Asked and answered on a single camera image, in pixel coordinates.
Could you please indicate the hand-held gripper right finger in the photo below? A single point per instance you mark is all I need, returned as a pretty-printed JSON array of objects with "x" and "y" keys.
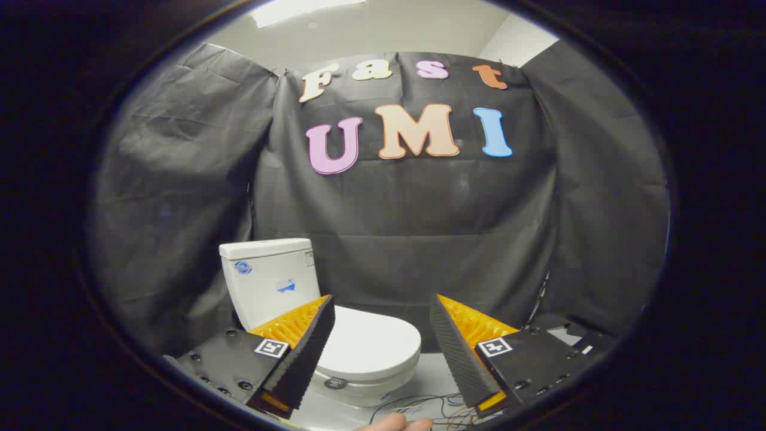
[{"x": 455, "y": 353}]

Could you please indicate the white toilet with tank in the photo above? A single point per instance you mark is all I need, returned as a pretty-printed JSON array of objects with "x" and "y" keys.
[{"x": 269, "y": 281}]

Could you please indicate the white toilet lid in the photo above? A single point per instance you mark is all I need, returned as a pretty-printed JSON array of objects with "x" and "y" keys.
[{"x": 371, "y": 344}]

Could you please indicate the black backdrop cloth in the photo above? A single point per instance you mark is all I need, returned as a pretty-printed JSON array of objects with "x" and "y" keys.
[{"x": 419, "y": 209}]

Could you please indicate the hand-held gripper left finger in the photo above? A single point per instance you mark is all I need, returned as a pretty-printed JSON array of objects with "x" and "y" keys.
[{"x": 311, "y": 347}]

